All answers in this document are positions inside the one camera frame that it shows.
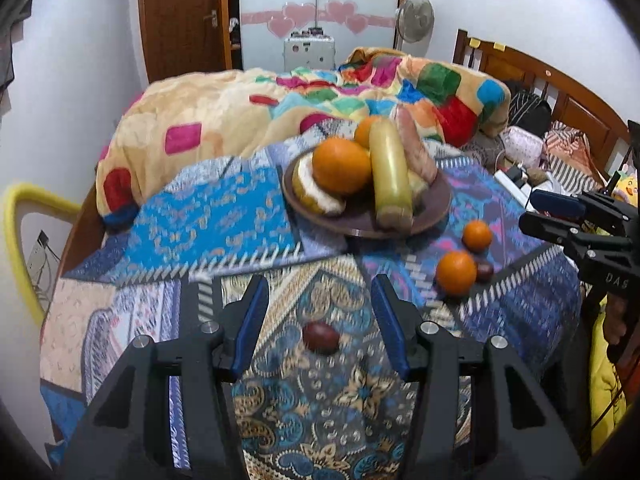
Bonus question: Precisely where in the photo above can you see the striped cloth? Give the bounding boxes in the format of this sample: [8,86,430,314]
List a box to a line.
[544,122,608,191]

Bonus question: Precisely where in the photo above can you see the colourful patchwork blanket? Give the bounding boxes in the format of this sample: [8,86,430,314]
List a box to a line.
[95,47,512,228]

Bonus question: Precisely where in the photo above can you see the peeled pomelo segment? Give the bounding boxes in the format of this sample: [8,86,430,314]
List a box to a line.
[291,154,347,217]

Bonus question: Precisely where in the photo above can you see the pink cloth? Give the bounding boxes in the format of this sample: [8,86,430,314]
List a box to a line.
[502,127,546,168]

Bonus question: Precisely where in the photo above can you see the purple plate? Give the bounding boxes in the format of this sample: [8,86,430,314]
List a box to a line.
[281,152,453,240]

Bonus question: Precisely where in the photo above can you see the brown wooden door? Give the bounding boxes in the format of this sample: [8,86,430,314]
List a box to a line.
[137,0,229,83]

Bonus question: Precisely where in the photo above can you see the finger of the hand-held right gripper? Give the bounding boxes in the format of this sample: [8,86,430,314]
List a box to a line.
[530,189,640,233]
[519,211,633,261]

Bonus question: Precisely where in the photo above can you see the black backpack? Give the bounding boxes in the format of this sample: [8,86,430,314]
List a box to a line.
[507,90,553,133]

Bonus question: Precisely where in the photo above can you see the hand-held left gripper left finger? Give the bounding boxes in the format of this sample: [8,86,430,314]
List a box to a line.
[62,274,271,480]

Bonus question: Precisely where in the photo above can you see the pink sweet potato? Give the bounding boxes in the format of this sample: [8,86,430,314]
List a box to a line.
[395,105,438,186]

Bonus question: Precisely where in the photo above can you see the wooden bed headboard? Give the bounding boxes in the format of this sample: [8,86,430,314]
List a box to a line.
[452,29,633,176]

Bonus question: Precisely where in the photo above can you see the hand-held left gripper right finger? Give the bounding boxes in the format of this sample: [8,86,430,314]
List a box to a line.
[370,274,583,480]

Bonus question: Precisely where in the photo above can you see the small orange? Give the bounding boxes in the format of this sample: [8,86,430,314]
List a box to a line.
[354,115,386,150]
[462,220,493,253]

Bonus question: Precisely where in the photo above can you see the white power strip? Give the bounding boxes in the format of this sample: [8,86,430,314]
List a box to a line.
[494,167,533,207]

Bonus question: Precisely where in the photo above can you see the standing electric fan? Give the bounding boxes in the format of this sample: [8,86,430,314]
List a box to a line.
[394,0,435,53]

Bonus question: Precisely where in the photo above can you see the patterned blue bedsheet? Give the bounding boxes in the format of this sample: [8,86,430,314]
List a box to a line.
[40,120,581,480]

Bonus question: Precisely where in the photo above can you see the person's right hand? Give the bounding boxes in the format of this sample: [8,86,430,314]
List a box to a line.
[602,295,632,362]

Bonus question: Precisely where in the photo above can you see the large orange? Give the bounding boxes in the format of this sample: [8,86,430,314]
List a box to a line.
[435,250,478,296]
[311,137,373,196]

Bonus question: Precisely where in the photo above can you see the yellow clothing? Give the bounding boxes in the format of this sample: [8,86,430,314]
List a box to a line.
[590,310,628,456]

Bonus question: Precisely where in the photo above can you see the yellow plush toy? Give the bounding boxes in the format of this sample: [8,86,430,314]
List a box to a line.
[612,172,640,206]

